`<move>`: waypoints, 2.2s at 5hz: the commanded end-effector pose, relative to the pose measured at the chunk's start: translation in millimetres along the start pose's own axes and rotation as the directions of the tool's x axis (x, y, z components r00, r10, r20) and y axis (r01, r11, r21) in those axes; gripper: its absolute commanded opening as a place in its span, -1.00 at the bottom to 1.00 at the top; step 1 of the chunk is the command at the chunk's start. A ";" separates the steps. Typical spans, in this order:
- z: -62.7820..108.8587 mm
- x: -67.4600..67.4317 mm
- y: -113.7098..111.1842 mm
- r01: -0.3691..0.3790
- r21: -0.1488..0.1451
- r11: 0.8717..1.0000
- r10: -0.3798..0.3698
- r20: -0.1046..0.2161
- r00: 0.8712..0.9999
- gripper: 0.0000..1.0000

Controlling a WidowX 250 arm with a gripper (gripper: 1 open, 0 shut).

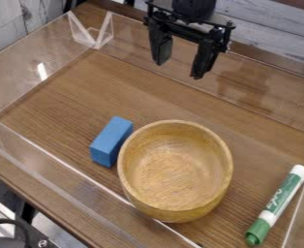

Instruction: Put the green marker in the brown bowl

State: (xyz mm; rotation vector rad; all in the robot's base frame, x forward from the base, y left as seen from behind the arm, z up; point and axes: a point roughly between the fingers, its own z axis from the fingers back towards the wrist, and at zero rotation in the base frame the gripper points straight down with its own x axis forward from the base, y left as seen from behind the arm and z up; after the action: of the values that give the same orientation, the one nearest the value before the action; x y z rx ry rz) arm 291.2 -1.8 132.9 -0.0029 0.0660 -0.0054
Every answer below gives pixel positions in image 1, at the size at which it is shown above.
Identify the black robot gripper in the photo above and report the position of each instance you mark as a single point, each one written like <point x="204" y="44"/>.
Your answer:
<point x="192" y="20"/>

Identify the brown wooden bowl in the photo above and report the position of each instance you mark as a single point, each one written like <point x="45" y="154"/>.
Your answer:
<point x="176" y="168"/>

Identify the green white marker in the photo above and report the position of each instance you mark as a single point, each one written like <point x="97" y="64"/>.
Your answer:
<point x="276" y="206"/>

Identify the blue foam block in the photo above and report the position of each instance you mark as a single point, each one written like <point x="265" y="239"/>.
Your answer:
<point x="107" y="143"/>

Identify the clear acrylic corner bracket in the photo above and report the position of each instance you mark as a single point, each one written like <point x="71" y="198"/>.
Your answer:
<point x="91" y="37"/>

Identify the clear acrylic tray wall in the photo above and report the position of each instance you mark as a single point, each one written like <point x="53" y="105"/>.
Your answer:
<point x="63" y="89"/>

